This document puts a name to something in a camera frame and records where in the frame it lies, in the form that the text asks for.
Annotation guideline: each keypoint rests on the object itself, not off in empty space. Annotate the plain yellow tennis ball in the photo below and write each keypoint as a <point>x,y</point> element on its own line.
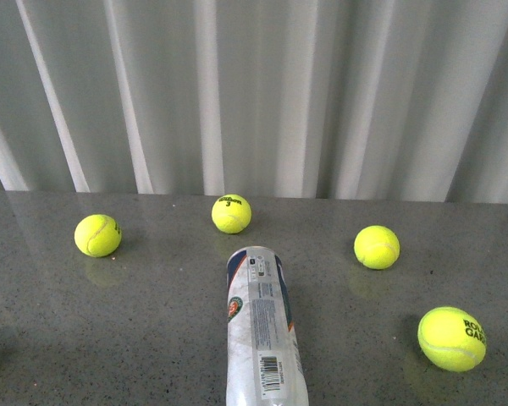
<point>377,247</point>

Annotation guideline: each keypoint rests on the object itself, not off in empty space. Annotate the white pleated curtain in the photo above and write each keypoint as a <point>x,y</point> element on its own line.
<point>369,100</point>

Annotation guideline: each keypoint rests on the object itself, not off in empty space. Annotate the Wilson 3 tennis ball far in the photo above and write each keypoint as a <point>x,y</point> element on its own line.
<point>231,213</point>

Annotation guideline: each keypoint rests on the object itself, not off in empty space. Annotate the tennis ball with seam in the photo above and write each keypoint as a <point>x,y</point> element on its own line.
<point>97,235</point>

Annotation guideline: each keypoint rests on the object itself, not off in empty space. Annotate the clear tennis ball can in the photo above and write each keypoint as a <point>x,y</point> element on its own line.
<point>264,362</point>

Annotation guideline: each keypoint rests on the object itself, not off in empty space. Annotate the Roland Garros tennis ball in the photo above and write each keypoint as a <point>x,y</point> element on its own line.
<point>452,339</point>

